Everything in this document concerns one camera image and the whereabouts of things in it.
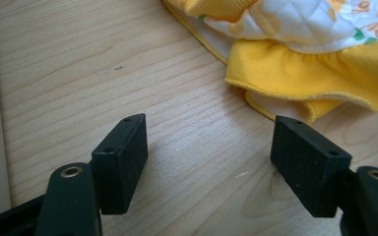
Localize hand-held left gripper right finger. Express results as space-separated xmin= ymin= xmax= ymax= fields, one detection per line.
xmin=270 ymin=114 xmax=353 ymax=218

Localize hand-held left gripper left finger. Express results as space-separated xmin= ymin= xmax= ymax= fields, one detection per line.
xmin=91 ymin=112 xmax=149 ymax=216

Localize yellow and white patterned garment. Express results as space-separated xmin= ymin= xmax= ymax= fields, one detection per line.
xmin=161 ymin=0 xmax=378 ymax=126

